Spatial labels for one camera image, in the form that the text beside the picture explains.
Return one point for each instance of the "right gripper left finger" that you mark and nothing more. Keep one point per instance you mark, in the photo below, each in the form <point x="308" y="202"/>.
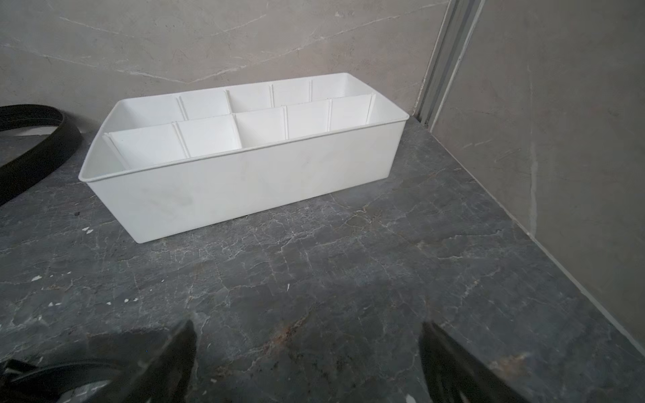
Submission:
<point x="161" y="373"/>

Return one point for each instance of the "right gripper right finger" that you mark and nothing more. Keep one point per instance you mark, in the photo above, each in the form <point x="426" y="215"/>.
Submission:
<point x="453" y="374"/>

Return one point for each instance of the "long black leather belt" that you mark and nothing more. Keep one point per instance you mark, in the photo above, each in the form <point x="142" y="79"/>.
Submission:
<point x="34" y="165"/>

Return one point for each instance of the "white divided storage box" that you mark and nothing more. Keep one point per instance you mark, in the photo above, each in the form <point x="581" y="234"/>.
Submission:
<point x="171" y="163"/>

